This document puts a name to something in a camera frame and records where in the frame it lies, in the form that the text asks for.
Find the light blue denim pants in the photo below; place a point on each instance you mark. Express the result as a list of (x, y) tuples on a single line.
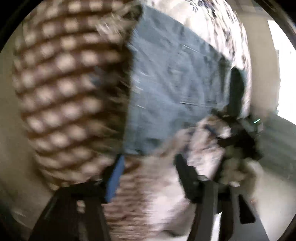
[(177, 79)]

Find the right hand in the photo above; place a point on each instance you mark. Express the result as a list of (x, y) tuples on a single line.
[(240, 172)]

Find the floral and checked blanket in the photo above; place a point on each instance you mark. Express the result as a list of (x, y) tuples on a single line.
[(72, 77)]

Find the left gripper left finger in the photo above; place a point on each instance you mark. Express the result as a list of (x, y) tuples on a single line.
[(111, 178)]

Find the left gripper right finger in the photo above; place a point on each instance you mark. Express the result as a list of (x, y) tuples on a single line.
[(193, 187)]

